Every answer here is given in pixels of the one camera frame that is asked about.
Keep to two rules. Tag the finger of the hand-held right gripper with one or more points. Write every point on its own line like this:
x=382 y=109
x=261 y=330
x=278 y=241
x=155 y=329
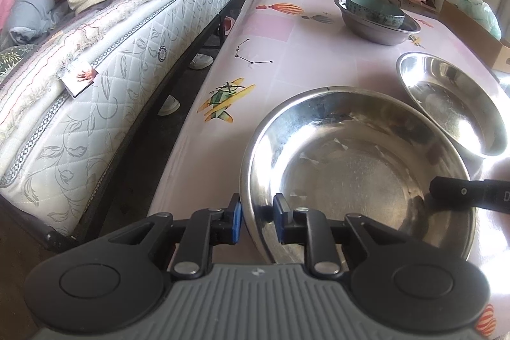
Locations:
x=454 y=192

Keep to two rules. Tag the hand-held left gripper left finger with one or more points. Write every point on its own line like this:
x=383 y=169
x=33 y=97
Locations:
x=238 y=218

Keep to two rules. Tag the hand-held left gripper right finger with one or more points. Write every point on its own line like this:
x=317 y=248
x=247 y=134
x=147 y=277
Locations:
x=279 y=218

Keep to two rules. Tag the large stainless steel plate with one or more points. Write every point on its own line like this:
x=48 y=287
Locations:
x=358 y=164
x=450 y=105

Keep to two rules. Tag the teal patterned ceramic bowl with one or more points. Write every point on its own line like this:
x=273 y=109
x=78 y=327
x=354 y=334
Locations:
x=374 y=15

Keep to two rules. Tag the white shoe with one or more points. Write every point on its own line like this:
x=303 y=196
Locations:
x=169 y=105
x=201 y=61

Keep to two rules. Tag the brown cardboard box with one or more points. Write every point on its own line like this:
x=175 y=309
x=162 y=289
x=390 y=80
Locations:
x=498 y=53

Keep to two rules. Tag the white quilted mattress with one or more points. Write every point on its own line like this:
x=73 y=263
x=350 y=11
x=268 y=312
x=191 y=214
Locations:
x=119 y=85

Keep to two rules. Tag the teal plastic bag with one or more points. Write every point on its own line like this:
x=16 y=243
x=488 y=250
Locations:
x=482 y=13

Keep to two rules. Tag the mattress label tag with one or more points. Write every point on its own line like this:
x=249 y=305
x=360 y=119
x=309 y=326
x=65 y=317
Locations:
x=79 y=79

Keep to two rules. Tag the green leaf print cloth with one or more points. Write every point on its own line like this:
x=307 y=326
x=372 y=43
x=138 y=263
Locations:
x=16 y=59

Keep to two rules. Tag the grey blue floral quilt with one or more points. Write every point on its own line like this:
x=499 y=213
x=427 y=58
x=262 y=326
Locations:
x=32 y=13

